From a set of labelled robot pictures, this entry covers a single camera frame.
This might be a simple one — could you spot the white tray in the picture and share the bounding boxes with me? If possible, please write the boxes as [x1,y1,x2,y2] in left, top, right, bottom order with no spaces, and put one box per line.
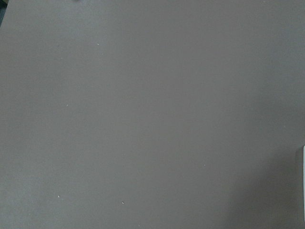
[303,145,305,218]

